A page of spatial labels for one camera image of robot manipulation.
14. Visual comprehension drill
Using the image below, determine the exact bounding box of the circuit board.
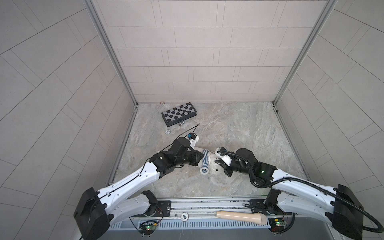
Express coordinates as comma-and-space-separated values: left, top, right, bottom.
268, 218, 287, 233
139, 221, 158, 236

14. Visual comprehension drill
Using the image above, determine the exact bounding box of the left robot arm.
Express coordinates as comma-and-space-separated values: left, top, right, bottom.
74, 133, 204, 240

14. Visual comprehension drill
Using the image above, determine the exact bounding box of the blue white striped sweater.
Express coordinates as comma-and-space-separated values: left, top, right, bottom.
200, 149, 211, 175

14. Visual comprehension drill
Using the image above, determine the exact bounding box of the black corrugated cable hose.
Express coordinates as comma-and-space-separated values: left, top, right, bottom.
221, 149, 384, 234

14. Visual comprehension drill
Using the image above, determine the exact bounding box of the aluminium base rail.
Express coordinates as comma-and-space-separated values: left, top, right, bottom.
83, 196, 335, 221

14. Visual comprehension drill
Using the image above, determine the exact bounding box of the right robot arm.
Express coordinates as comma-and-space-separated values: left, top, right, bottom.
215, 147, 364, 240

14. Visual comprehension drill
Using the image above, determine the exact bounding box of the black white chessboard box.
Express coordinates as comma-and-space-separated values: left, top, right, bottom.
161, 102, 197, 127

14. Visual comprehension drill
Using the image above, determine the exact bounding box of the white teddy bear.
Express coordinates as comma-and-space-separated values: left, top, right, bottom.
195, 147, 226, 177

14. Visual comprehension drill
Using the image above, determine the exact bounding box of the left circuit board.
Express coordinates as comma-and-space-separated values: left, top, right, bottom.
139, 221, 158, 236

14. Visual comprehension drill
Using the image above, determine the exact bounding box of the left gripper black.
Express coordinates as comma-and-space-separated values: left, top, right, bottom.
172, 150, 206, 168

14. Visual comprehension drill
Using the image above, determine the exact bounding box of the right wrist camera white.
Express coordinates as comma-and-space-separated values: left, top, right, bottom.
215, 149, 232, 167

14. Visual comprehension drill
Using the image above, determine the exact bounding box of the beige wooden handle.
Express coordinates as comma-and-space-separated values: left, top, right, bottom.
216, 211, 268, 225

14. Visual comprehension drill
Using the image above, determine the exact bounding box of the right circuit board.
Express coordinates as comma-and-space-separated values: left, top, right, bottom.
268, 218, 287, 233

